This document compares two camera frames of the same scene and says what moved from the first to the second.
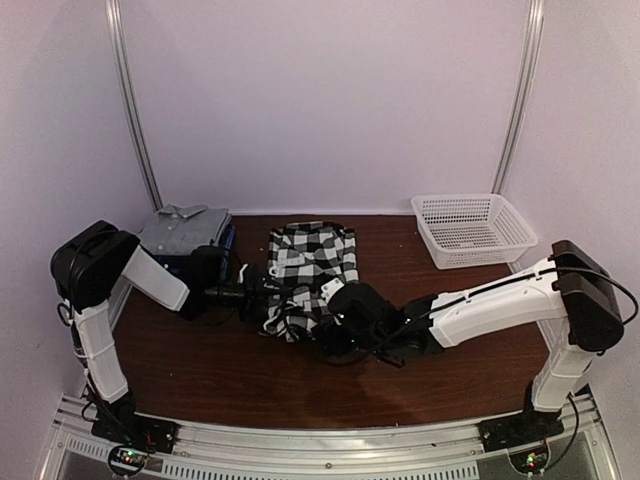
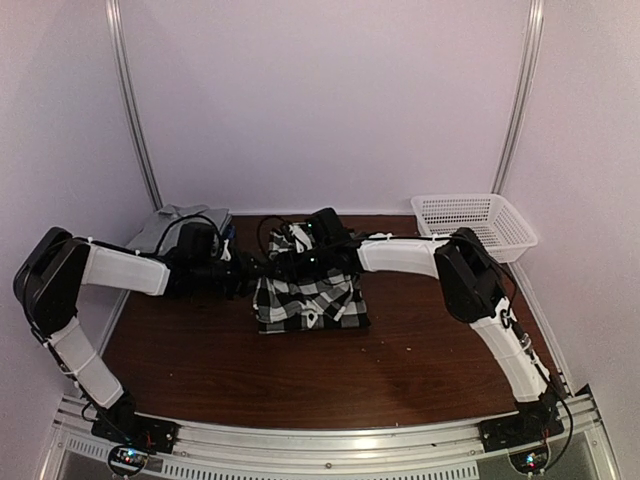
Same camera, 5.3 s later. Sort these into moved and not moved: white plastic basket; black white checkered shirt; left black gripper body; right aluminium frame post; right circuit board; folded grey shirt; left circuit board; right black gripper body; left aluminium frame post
Moved: black white checkered shirt; left black gripper body; right black gripper body
Not moved: left circuit board; white plastic basket; right aluminium frame post; right circuit board; left aluminium frame post; folded grey shirt
